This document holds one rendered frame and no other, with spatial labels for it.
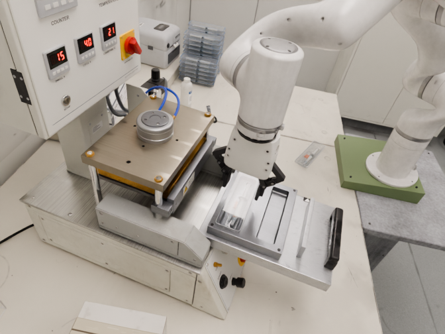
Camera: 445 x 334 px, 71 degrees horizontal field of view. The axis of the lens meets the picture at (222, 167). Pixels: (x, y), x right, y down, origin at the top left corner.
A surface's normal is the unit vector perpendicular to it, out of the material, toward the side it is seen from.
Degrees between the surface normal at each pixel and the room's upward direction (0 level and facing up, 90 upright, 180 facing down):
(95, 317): 1
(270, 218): 0
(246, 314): 0
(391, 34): 90
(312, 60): 90
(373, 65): 90
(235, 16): 90
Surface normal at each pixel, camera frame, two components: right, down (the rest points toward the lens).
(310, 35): -0.58, 0.77
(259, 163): -0.29, 0.63
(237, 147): -0.51, 0.52
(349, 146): 0.05, -0.72
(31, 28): 0.93, 0.32
